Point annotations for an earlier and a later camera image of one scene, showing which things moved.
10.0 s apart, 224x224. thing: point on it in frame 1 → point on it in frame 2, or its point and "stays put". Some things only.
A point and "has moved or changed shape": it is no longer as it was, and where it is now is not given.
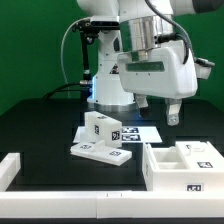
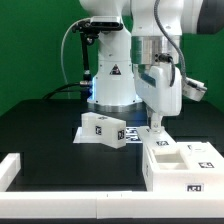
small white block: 201,155 stays put
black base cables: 84,88 stays put
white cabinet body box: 189,166 stays put
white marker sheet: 142,134 stays put
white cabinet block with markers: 99,127 has moved or changed shape
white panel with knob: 98,150 → 156,140
